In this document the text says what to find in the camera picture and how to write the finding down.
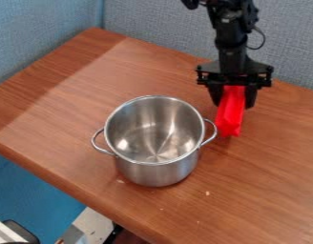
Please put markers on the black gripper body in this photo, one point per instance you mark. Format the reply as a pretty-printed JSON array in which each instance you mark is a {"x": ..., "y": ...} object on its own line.
[{"x": 234, "y": 70}]

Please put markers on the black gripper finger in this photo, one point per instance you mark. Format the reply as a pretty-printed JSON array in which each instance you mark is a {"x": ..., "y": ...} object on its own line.
[
  {"x": 250, "y": 95},
  {"x": 216, "y": 91}
]

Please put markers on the red plastic block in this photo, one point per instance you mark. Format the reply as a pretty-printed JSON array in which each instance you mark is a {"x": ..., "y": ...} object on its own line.
[{"x": 230, "y": 111}]

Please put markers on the stainless steel pot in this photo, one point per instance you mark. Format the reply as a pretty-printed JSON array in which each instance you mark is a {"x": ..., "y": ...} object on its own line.
[{"x": 154, "y": 133}]

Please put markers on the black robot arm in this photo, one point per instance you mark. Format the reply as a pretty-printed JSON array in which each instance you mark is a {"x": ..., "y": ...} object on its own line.
[{"x": 233, "y": 18}]

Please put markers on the black and white object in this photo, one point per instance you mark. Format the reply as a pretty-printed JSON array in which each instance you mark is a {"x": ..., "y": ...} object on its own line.
[{"x": 15, "y": 234}]

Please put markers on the white table leg frame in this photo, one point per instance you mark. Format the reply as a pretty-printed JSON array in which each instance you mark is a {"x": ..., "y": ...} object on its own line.
[{"x": 90, "y": 229}]

